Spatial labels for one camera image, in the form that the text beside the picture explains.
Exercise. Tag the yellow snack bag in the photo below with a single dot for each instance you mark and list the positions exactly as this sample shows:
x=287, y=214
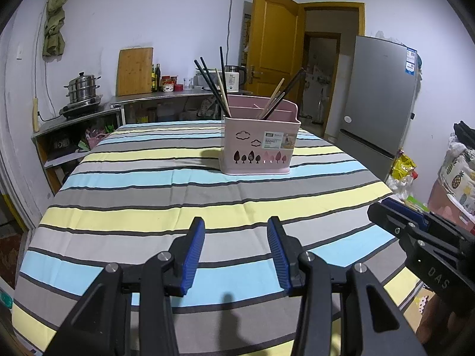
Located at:
x=402, y=165

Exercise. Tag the pineapple print bag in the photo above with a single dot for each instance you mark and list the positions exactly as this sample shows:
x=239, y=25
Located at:
x=460, y=178

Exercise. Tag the wooden chopstick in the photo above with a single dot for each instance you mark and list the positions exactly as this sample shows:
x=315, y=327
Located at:
x=228, y=110
x=274, y=94

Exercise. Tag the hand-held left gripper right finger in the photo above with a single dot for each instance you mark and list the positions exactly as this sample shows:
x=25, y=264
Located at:
x=278, y=256

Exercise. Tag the stainless steel steamer pot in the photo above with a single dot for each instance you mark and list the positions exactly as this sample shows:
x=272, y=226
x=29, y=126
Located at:
x=83, y=87

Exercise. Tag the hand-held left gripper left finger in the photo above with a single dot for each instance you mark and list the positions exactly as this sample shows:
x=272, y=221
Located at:
x=195, y=256

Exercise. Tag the yellow power strip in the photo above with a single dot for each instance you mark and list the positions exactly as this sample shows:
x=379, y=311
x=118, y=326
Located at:
x=35, y=113

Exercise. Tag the green oil bottle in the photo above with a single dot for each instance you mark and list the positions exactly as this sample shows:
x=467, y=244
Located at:
x=152, y=80

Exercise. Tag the black induction cooker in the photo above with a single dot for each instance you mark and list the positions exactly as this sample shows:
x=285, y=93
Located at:
x=79, y=109

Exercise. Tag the yellow wooden door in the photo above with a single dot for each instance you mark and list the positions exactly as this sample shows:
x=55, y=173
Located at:
x=274, y=37

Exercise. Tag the stainless steel counter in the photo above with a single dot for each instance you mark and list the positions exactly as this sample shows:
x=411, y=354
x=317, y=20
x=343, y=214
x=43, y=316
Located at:
x=156, y=96

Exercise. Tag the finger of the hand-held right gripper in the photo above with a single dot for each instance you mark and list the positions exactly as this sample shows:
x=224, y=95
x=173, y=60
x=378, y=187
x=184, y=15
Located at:
x=404, y=209
x=386, y=218

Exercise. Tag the white plastic bag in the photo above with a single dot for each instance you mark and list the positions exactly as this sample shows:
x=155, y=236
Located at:
x=402, y=188

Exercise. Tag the clear drinking glass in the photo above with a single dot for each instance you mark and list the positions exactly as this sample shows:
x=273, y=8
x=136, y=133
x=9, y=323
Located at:
x=187, y=83

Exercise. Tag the wooden cutting board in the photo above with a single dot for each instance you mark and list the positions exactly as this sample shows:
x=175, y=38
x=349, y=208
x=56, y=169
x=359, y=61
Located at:
x=135, y=72

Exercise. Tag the small pink plastic basket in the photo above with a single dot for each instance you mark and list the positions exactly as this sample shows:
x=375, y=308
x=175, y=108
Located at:
x=94, y=139

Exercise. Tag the person's right hand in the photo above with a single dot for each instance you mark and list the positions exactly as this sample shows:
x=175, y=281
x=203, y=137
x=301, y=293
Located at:
x=434, y=320

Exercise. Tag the red lid jar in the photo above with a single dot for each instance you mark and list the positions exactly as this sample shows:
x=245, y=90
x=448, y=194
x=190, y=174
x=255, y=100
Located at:
x=167, y=86

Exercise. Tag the white electric kettle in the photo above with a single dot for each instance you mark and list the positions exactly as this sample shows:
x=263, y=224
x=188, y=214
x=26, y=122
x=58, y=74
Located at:
x=234, y=81

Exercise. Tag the black bag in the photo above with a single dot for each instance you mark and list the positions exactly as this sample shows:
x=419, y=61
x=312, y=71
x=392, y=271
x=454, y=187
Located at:
x=464, y=133

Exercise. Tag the pink plastic utensil basket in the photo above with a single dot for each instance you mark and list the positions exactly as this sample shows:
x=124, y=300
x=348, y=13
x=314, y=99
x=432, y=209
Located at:
x=252, y=144

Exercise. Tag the white wall switch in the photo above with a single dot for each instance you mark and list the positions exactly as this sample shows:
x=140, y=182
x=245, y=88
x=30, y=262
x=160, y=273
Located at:
x=18, y=52

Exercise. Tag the cartoon print floor mat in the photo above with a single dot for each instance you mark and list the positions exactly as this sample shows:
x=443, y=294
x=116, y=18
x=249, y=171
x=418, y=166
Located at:
x=423, y=300

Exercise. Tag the dark glass bottle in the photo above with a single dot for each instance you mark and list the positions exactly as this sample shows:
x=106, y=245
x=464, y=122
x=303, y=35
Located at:
x=158, y=78

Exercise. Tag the yellow door frame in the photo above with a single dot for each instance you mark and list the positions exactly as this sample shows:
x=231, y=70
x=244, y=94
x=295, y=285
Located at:
x=334, y=5

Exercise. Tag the striped tablecloth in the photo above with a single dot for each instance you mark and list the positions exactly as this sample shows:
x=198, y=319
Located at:
x=148, y=193

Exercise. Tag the green knotted curtain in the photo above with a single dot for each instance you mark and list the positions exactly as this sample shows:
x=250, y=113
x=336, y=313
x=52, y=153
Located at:
x=55, y=29

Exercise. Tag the grey refrigerator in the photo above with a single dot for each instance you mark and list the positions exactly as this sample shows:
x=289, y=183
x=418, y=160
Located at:
x=374, y=100

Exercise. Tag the low steel stand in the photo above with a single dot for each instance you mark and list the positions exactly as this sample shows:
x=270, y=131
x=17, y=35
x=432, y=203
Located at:
x=74, y=122

